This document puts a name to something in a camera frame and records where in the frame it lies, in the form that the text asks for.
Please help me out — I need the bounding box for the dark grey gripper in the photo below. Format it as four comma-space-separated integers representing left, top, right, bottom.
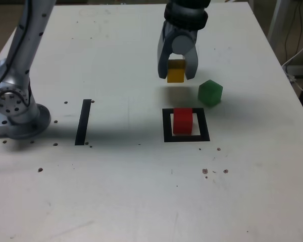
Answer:
157, 21, 200, 80

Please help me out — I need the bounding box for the yellow cube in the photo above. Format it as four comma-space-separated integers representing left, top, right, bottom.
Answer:
166, 59, 187, 84

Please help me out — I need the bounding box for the green cube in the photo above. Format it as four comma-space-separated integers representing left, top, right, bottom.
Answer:
197, 79, 223, 108

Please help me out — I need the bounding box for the red cube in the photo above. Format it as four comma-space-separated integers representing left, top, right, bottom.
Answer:
173, 107, 194, 135

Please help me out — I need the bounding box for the black tape square outline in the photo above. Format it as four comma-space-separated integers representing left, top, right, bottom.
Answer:
162, 107, 211, 143

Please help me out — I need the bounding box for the black tape strip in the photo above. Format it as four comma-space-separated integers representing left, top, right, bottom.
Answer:
74, 99, 92, 146

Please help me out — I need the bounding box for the white frame leg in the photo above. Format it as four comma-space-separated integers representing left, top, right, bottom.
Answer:
267, 0, 287, 43

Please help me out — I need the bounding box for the white cable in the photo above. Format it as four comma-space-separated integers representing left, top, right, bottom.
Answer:
281, 37, 303, 94

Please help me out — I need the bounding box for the black hanging cable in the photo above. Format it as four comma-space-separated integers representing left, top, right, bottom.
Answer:
284, 1, 303, 65

